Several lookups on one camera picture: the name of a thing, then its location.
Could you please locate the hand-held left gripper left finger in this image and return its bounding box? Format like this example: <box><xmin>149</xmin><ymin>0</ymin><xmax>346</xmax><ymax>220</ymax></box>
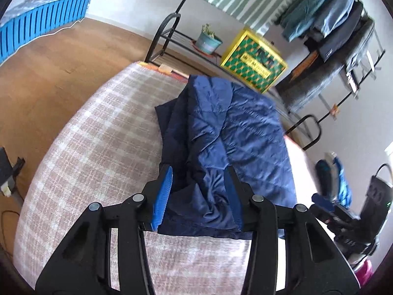
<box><xmin>35</xmin><ymin>165</ymin><xmax>174</xmax><ymax>295</ymax></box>

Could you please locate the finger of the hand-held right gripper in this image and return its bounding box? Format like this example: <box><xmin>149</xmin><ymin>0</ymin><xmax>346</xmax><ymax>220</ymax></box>
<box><xmin>310</xmin><ymin>192</ymin><xmax>338</xmax><ymax>222</ymax></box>

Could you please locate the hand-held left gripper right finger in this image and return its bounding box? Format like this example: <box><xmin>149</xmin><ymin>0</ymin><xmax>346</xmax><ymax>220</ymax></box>
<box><xmin>224</xmin><ymin>166</ymin><xmax>361</xmax><ymax>295</ymax></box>

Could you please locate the navy puffer jacket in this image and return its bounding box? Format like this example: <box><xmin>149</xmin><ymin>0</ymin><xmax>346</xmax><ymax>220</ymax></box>
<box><xmin>154</xmin><ymin>74</ymin><xmax>298</xmax><ymax>241</ymax></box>

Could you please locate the black metal clothes rack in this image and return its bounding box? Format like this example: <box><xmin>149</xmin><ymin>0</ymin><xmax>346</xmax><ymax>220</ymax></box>
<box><xmin>144</xmin><ymin>0</ymin><xmax>386</xmax><ymax>151</ymax></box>

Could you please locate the blue and white garment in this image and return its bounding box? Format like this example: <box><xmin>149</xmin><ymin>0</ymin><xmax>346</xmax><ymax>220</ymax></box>
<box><xmin>316</xmin><ymin>152</ymin><xmax>352</xmax><ymax>208</ymax></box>

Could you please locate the pink object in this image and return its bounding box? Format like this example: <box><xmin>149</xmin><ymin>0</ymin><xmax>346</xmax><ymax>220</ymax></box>
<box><xmin>353</xmin><ymin>260</ymin><xmax>374</xmax><ymax>286</ymax></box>

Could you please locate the plaid covered table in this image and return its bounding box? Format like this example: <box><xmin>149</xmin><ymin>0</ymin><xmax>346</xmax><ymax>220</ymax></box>
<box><xmin>14</xmin><ymin>62</ymin><xmax>353</xmax><ymax>295</ymax></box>

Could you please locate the grey plaid coat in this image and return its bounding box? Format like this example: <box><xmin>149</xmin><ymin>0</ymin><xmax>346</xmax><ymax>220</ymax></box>
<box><xmin>275</xmin><ymin>21</ymin><xmax>375</xmax><ymax>114</ymax></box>

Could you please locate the brown garment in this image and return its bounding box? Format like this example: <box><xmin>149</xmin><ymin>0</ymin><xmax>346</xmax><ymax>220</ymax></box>
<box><xmin>290</xmin><ymin>51</ymin><xmax>320</xmax><ymax>79</ymax></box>

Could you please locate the potted plant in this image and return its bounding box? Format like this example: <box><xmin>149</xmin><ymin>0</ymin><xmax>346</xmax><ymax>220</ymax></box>
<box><xmin>193</xmin><ymin>24</ymin><xmax>223</xmax><ymax>56</ymax></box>

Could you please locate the black device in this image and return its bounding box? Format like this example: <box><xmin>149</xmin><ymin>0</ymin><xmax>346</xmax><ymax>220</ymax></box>
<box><xmin>0</xmin><ymin>146</ymin><xmax>26</xmax><ymax>198</ymax></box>

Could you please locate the black blazer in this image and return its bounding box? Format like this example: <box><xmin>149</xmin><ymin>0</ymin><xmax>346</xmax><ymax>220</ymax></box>
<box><xmin>307</xmin><ymin>1</ymin><xmax>373</xmax><ymax>65</ymax></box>

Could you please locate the light blue denim jacket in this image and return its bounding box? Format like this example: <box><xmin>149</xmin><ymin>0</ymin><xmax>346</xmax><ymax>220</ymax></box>
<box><xmin>313</xmin><ymin>0</ymin><xmax>357</xmax><ymax>40</ymax></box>

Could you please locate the teal denim shirt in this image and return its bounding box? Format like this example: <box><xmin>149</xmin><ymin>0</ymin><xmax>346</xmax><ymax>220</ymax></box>
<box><xmin>279</xmin><ymin>0</ymin><xmax>341</xmax><ymax>42</ymax></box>

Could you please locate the green striped white cloth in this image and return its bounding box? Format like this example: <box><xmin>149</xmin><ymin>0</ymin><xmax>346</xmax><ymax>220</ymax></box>
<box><xmin>203</xmin><ymin>0</ymin><xmax>310</xmax><ymax>34</ymax></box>

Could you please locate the blue folding mattress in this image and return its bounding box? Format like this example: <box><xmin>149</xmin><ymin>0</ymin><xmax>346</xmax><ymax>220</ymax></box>
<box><xmin>0</xmin><ymin>0</ymin><xmax>93</xmax><ymax>65</ymax></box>

